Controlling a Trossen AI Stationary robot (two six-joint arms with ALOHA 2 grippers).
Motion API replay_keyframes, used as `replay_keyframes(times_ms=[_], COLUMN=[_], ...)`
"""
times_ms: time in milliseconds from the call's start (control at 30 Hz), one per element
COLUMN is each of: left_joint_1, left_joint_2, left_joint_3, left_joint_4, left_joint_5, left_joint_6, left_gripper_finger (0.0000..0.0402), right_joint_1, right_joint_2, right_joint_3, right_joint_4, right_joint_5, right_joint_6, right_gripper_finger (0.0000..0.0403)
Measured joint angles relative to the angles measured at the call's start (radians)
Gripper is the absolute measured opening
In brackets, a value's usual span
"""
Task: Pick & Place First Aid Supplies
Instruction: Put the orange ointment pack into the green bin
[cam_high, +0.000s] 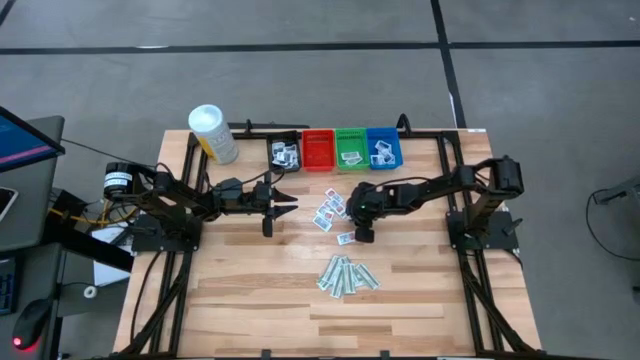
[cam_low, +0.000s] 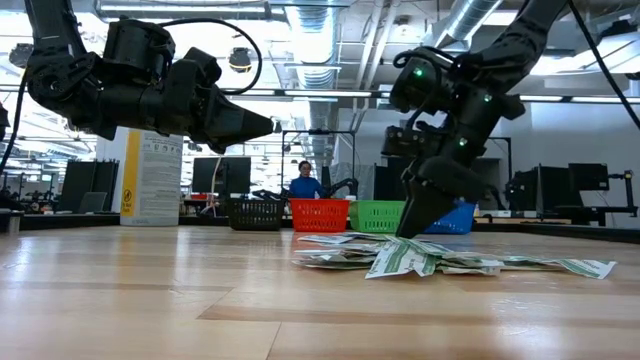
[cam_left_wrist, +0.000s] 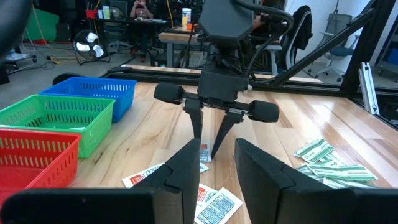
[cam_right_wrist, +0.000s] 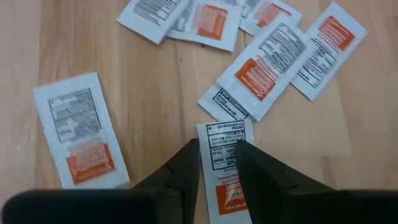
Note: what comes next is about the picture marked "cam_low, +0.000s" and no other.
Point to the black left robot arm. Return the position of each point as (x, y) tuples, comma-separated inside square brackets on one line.
[(55, 75)]

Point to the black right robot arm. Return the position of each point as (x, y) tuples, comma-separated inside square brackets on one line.
[(520, 40)]

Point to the black background robot arm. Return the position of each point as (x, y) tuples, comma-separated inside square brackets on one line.
[(345, 186), (270, 194)]

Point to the black monitor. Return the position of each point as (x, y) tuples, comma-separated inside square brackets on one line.
[(235, 175), (589, 176), (542, 187)]

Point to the blue plastic basket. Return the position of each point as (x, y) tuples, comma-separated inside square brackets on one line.
[(460, 220)]

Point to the grey tarp curtain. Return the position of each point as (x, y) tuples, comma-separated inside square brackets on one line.
[(365, 175)]

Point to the green plastic basket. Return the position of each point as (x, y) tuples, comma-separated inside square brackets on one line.
[(377, 216)]

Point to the black ceiling lamp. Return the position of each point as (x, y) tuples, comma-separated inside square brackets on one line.
[(17, 55), (240, 59)]

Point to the black plastic basket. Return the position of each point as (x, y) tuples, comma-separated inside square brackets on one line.
[(255, 215)]

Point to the ceiling light tube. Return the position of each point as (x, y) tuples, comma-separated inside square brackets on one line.
[(325, 93)]

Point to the person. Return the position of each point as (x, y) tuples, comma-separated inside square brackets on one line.
[(306, 189)]

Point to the red plastic basket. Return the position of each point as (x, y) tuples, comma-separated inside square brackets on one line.
[(320, 215)]

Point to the black partition panels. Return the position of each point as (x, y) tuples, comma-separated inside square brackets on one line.
[(90, 190)]

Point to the grey chair back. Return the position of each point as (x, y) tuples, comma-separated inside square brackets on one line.
[(93, 202)]

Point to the black workbench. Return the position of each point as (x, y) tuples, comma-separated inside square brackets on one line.
[(595, 212)]

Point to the grey bin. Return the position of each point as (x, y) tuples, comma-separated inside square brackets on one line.
[(10, 221)]

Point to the black frame stand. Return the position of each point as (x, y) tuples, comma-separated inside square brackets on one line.
[(509, 165), (318, 132)]

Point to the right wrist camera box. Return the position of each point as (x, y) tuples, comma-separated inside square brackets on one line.
[(400, 142)]

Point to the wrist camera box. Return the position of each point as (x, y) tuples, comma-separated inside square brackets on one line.
[(400, 142), (200, 62)]

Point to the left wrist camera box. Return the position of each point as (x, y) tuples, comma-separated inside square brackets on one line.
[(200, 62)]

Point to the silver ventilation duct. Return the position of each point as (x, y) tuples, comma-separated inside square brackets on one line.
[(312, 40), (465, 20)]

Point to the black stand post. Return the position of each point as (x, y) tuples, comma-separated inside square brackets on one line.
[(628, 190)]

